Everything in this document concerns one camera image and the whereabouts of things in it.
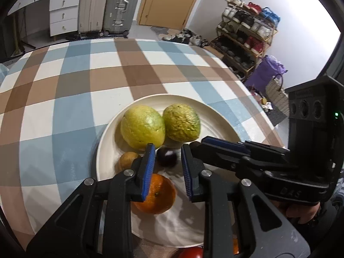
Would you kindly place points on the beige suitcase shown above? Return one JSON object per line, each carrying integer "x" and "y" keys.
{"x": 94, "y": 5}

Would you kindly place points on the black tripod stand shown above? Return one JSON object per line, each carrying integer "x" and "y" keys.
{"x": 22, "y": 37}

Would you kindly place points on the woven basket bag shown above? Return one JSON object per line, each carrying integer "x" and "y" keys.
{"x": 278, "y": 94}

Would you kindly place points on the wooden shoe rack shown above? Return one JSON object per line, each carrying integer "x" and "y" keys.
{"x": 270, "y": 39}
{"x": 250, "y": 24}

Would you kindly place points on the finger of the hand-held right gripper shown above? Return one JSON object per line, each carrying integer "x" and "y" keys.
{"x": 225, "y": 143}
{"x": 212, "y": 156}

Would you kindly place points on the white drawer cabinet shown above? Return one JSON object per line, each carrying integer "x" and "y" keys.
{"x": 64, "y": 13}

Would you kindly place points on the silver suitcase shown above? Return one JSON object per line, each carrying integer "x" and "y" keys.
{"x": 122, "y": 5}

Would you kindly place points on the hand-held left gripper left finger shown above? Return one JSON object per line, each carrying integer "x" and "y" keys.
{"x": 148, "y": 172}

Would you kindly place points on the purple plastic bag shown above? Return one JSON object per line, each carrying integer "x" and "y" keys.
{"x": 260, "y": 75}

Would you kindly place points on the large cream plate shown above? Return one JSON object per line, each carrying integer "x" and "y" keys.
{"x": 212, "y": 121}

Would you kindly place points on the dark purple plum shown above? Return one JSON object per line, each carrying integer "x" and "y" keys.
{"x": 166, "y": 157}

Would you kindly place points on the small brown round fruit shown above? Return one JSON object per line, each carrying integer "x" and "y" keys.
{"x": 128, "y": 160}

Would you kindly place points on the red tomato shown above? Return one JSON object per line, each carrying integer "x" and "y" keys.
{"x": 191, "y": 253}

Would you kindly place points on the person's right hand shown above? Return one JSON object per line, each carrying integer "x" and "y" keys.
{"x": 295, "y": 211}

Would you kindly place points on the tan wooden door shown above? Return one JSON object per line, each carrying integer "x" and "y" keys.
{"x": 166, "y": 2}

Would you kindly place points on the grey floor mat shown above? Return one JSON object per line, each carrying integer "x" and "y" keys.
{"x": 156, "y": 29}

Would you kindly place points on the wrinkled green citrus fruit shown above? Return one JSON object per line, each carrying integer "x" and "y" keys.
{"x": 182, "y": 122}

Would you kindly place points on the smooth yellow-green lemon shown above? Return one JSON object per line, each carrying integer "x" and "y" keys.
{"x": 142, "y": 127}

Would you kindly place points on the scattered sneakers group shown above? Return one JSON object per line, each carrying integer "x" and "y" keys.
{"x": 185, "y": 37}

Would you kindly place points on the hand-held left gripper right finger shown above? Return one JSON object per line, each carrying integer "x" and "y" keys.
{"x": 186, "y": 172}

